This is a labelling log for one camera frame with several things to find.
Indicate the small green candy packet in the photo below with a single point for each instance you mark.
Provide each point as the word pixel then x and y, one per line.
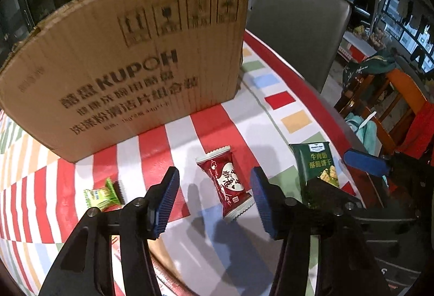
pixel 100 197

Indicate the striped colourful tablecloth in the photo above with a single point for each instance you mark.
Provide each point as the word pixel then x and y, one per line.
pixel 217 126

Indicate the green biscuit packet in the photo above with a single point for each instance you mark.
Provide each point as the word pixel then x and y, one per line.
pixel 315 163

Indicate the grey dining chair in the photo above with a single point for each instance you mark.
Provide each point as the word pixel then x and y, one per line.
pixel 298 27

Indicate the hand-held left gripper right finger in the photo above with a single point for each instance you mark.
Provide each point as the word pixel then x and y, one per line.
pixel 262 201

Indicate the teal cloth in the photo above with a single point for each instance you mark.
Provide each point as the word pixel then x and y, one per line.
pixel 364 133

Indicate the red heart candy packet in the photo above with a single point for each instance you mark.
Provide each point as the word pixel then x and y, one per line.
pixel 227 184

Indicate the dark green cloth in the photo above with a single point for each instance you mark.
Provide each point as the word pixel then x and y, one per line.
pixel 369 67

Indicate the brown cardboard box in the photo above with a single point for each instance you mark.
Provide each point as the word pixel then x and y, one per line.
pixel 129 61

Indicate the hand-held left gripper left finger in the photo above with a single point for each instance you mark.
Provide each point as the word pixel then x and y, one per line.
pixel 166 201

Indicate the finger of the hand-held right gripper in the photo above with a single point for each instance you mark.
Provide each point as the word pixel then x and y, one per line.
pixel 332 192
pixel 366 162

